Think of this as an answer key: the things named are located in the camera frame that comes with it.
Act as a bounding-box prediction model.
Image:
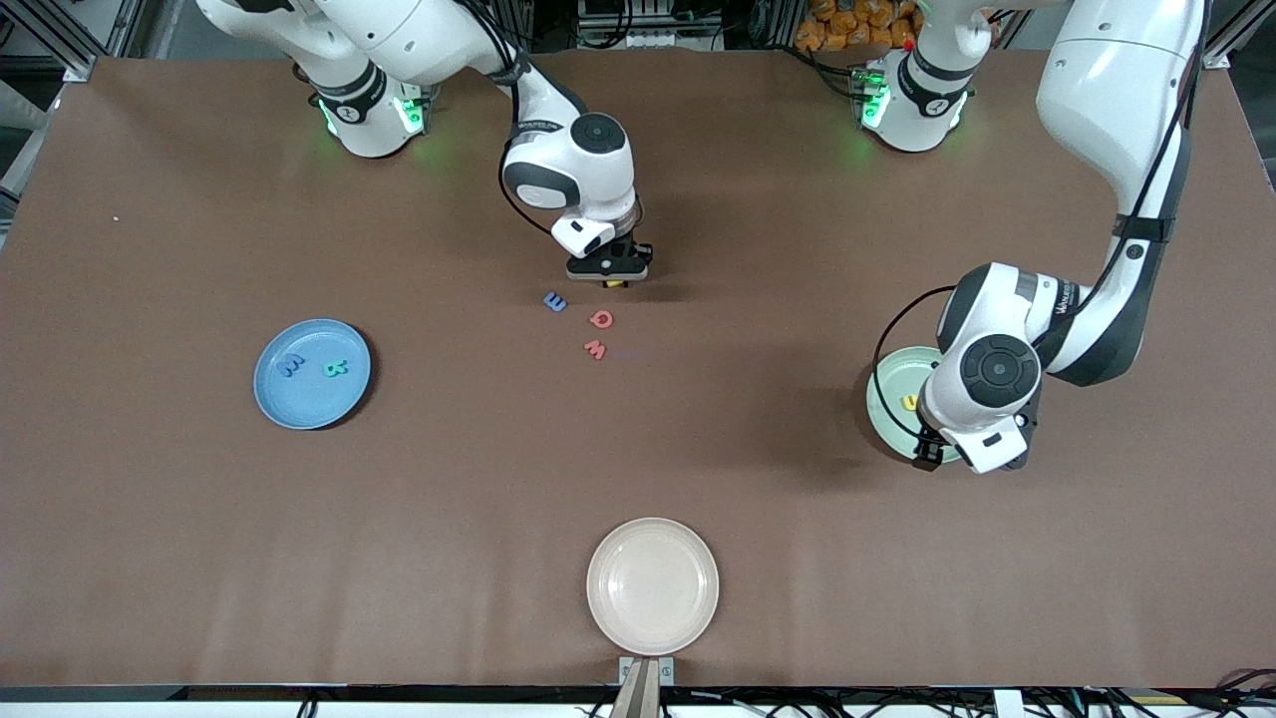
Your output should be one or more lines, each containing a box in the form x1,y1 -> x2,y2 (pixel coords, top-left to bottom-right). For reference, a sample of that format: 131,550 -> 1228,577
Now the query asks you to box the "green plate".
865,346 -> 944,462

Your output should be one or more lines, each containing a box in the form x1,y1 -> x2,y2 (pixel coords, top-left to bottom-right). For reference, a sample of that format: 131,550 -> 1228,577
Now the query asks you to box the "beige plate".
586,517 -> 720,657

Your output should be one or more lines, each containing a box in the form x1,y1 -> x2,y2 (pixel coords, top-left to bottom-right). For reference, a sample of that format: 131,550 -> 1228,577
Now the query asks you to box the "blue plate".
253,318 -> 373,431

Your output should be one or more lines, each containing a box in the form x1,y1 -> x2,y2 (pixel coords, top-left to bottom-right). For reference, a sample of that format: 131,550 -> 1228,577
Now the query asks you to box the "orange object pile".
795,0 -> 923,53

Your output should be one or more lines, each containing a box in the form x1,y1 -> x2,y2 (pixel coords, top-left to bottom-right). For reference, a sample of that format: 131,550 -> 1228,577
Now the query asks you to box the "aluminium profile bar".
610,662 -> 663,718

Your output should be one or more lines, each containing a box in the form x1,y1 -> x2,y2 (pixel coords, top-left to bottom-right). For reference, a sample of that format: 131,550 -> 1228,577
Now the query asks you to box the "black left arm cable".
874,0 -> 1209,448

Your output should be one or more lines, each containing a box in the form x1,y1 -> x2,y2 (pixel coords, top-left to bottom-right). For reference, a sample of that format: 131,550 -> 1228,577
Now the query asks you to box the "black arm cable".
459,0 -> 554,238
874,0 -> 1209,448

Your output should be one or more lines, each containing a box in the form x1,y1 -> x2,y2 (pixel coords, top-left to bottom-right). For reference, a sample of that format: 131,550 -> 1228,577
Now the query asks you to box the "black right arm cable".
459,0 -> 554,238

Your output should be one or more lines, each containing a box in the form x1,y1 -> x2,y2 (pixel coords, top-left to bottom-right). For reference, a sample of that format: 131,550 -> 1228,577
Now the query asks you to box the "grey metal bracket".
618,656 -> 676,688

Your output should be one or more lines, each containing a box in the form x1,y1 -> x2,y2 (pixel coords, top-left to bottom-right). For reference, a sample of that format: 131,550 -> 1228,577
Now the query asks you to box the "aluminium frame post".
0,0 -> 146,83
1196,0 -> 1276,71

